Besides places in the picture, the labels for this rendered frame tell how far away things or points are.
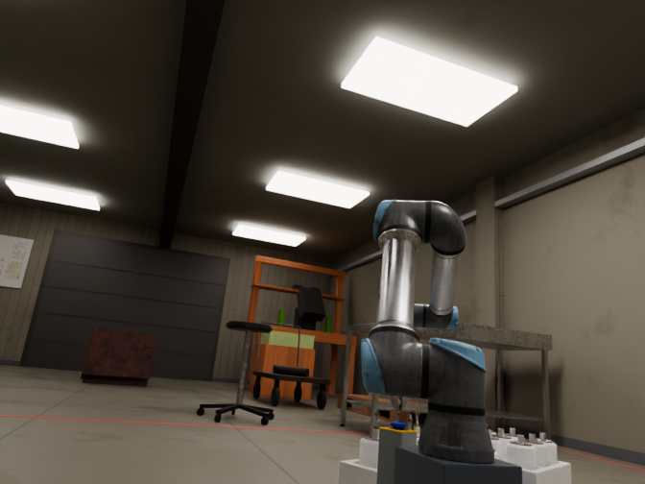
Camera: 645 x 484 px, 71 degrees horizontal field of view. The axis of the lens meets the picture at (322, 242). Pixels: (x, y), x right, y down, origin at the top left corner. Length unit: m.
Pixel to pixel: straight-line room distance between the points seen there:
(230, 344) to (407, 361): 8.23
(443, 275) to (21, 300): 8.46
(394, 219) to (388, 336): 0.34
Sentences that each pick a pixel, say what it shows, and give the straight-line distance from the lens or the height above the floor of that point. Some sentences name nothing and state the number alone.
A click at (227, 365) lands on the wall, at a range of 9.16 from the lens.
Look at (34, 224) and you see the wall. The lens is 9.51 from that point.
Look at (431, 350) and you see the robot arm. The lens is 1.02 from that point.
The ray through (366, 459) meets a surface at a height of 0.20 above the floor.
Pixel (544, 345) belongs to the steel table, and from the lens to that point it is 4.41.
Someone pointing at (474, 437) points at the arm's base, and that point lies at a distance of 1.01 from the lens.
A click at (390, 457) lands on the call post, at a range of 1.27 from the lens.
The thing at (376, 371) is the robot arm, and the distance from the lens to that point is 1.00.
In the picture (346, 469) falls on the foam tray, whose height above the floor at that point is 0.16.
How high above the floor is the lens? 0.45
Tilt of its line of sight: 15 degrees up
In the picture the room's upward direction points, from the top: 6 degrees clockwise
